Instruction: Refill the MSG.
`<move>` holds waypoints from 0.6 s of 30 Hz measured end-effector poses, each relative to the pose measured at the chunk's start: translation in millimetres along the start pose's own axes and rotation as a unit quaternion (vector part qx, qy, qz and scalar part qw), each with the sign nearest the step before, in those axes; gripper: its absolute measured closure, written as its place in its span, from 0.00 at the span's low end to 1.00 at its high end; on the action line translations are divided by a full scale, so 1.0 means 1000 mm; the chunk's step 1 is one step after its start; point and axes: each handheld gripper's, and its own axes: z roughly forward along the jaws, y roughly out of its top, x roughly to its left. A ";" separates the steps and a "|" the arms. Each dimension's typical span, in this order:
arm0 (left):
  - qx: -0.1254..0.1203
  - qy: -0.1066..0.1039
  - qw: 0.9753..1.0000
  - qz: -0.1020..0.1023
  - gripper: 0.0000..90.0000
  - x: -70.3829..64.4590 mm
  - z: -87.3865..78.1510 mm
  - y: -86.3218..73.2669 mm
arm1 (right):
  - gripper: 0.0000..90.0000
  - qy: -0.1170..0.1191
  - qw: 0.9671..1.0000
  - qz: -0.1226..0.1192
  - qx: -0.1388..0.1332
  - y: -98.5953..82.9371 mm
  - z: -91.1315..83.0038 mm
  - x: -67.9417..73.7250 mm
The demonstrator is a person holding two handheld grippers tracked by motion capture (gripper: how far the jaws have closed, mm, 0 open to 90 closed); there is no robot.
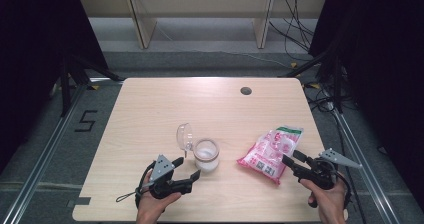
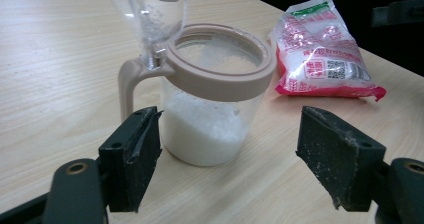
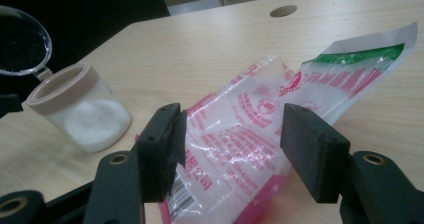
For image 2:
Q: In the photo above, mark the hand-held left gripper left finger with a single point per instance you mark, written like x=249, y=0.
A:
x=130, y=164

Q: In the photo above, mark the black stand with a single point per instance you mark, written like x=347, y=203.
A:
x=400, y=12

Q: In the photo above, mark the clear jar with beige lid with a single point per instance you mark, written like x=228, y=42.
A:
x=203, y=130

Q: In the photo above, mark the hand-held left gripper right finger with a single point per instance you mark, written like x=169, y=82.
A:
x=343, y=160

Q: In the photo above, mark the red and white plastic bag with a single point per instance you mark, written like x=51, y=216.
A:
x=316, y=50

